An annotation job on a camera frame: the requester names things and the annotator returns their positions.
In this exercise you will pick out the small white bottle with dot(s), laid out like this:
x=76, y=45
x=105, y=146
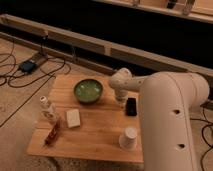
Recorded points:
x=48, y=110

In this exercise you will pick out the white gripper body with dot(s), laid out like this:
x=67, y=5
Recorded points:
x=121, y=97

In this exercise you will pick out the white paper cup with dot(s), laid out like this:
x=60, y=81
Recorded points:
x=128, y=138

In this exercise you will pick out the green ceramic bowl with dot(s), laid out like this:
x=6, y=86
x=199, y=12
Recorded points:
x=88, y=91

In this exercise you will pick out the white rectangular block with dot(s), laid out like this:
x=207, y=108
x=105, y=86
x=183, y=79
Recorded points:
x=73, y=118

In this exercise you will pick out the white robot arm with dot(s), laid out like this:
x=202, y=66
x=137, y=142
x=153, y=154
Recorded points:
x=164, y=103

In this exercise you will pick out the brown snack bar wrapper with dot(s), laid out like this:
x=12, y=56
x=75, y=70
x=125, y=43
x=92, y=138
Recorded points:
x=52, y=136

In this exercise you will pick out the wooden baseboard rail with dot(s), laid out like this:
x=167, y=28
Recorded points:
x=103, y=47

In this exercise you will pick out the dark power adapter box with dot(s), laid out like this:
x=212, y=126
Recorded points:
x=27, y=66

